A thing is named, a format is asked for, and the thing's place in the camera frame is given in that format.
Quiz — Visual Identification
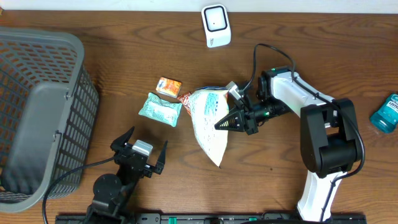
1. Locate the white barcode scanner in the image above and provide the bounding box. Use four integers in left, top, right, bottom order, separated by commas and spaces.
201, 4, 231, 48

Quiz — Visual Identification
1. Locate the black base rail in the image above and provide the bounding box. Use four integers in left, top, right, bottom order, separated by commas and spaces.
55, 213, 368, 224

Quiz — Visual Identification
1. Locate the small orange box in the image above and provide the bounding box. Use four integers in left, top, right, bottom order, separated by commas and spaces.
155, 77, 182, 98

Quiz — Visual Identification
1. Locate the black left camera cable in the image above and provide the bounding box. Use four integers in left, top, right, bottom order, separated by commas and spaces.
42, 156, 121, 224

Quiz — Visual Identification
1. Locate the green wet wipes pack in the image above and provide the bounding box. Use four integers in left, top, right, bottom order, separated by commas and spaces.
139, 93, 182, 127

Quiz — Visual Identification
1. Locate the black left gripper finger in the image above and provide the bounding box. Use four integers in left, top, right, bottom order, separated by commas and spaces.
154, 141, 168, 175
110, 126, 135, 151

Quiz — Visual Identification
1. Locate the red chocolate bar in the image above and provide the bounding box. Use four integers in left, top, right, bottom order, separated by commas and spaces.
177, 92, 192, 115

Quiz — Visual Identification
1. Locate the orange snack bag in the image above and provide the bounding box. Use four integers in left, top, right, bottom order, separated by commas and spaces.
188, 87, 229, 166

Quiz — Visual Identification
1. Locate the grey plastic basket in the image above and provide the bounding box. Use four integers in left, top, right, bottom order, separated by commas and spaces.
1, 27, 99, 213

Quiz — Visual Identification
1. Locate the black camera cable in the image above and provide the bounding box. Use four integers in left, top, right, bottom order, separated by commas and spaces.
242, 43, 366, 218
42, 156, 121, 224

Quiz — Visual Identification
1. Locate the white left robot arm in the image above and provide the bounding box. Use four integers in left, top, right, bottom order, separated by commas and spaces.
81, 128, 168, 223

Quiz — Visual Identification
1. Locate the blue mouthwash bottle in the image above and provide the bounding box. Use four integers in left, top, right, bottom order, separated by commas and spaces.
370, 93, 397, 134

